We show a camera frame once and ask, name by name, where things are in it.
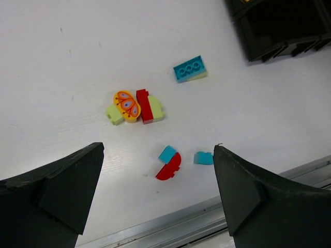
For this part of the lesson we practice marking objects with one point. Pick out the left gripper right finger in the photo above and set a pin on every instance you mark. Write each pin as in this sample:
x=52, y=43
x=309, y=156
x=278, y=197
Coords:
x=263, y=209

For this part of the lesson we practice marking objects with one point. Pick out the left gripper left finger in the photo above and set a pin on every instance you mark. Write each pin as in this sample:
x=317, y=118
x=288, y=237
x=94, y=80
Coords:
x=49, y=206

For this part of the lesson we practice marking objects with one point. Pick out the teal and green lego brick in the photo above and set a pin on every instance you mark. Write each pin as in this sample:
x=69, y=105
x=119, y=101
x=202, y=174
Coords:
x=190, y=70

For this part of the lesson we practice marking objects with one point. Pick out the small teal lego brick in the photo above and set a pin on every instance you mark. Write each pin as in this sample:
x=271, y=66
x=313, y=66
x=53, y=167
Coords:
x=204, y=158

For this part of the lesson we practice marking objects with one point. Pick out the red half-round lego brick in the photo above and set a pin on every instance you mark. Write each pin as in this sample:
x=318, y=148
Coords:
x=168, y=171

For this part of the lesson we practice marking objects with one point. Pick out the small teal lego cube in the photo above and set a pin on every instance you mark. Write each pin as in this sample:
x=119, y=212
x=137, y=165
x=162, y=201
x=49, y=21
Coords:
x=167, y=154

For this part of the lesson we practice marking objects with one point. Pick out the light green lego brick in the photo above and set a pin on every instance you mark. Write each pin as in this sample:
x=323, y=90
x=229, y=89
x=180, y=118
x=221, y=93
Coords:
x=114, y=115

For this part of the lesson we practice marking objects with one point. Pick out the light green rounded lego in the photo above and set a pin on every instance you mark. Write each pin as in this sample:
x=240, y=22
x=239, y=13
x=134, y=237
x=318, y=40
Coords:
x=156, y=108

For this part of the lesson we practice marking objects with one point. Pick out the red tall lego brick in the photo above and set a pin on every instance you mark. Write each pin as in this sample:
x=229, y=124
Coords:
x=146, y=111

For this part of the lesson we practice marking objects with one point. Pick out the black four-compartment bin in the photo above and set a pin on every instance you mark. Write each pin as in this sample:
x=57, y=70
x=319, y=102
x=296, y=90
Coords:
x=273, y=28

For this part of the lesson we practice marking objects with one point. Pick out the aluminium rail frame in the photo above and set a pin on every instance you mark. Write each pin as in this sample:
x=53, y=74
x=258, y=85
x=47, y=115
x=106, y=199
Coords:
x=203, y=220

